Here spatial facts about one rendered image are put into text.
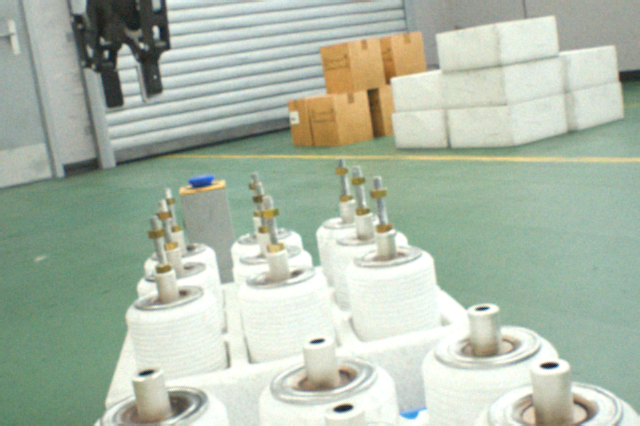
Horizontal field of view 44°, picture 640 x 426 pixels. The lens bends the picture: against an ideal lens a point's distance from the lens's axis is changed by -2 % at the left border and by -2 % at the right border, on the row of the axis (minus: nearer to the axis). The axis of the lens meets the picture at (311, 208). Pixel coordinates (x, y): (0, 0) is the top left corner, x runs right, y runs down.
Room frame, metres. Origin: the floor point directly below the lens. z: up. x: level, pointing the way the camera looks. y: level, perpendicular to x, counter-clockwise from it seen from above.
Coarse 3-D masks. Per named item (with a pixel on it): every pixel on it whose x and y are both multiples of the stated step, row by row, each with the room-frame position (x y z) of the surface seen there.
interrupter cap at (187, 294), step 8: (184, 288) 0.85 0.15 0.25; (192, 288) 0.84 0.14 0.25; (200, 288) 0.83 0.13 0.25; (144, 296) 0.84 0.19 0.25; (152, 296) 0.83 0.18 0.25; (184, 296) 0.82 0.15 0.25; (192, 296) 0.80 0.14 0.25; (200, 296) 0.81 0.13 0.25; (136, 304) 0.80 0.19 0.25; (144, 304) 0.80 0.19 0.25; (152, 304) 0.80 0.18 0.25; (160, 304) 0.79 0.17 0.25; (168, 304) 0.79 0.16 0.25; (176, 304) 0.79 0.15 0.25; (184, 304) 0.79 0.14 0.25
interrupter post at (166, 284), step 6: (156, 276) 0.81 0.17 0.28; (162, 276) 0.81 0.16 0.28; (168, 276) 0.81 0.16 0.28; (174, 276) 0.82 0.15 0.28; (156, 282) 0.81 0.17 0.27; (162, 282) 0.81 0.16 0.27; (168, 282) 0.81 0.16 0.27; (174, 282) 0.82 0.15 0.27; (156, 288) 0.82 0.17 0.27; (162, 288) 0.81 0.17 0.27; (168, 288) 0.81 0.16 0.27; (174, 288) 0.81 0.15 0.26; (162, 294) 0.81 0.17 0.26; (168, 294) 0.81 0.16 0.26; (174, 294) 0.81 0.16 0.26; (162, 300) 0.81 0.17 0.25; (168, 300) 0.81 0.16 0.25
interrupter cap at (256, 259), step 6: (288, 246) 0.98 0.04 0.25; (294, 246) 0.97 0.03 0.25; (252, 252) 0.97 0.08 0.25; (258, 252) 0.97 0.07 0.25; (288, 252) 0.94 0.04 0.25; (294, 252) 0.94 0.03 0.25; (300, 252) 0.94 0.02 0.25; (240, 258) 0.95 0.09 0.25; (246, 258) 0.95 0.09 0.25; (252, 258) 0.94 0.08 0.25; (258, 258) 0.95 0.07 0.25; (288, 258) 0.92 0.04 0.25; (252, 264) 0.92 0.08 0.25
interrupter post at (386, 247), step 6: (378, 234) 0.84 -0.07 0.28; (384, 234) 0.84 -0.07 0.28; (390, 234) 0.84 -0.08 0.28; (378, 240) 0.84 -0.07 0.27; (384, 240) 0.84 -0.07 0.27; (390, 240) 0.84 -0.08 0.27; (378, 246) 0.84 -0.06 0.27; (384, 246) 0.84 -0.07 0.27; (390, 246) 0.84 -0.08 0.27; (378, 252) 0.84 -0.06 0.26; (384, 252) 0.84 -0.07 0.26; (390, 252) 0.84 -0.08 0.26; (396, 252) 0.84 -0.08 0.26; (378, 258) 0.84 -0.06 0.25; (384, 258) 0.84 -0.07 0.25; (390, 258) 0.84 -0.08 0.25; (396, 258) 0.84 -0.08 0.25
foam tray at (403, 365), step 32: (224, 288) 1.11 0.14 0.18; (224, 320) 0.99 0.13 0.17; (352, 320) 0.89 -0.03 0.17; (448, 320) 0.82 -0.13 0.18; (128, 352) 0.88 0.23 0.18; (352, 352) 0.77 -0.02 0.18; (384, 352) 0.77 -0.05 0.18; (416, 352) 0.77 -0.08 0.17; (128, 384) 0.78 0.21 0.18; (192, 384) 0.75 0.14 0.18; (224, 384) 0.75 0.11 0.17; (256, 384) 0.75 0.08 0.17; (416, 384) 0.77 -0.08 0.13; (256, 416) 0.75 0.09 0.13
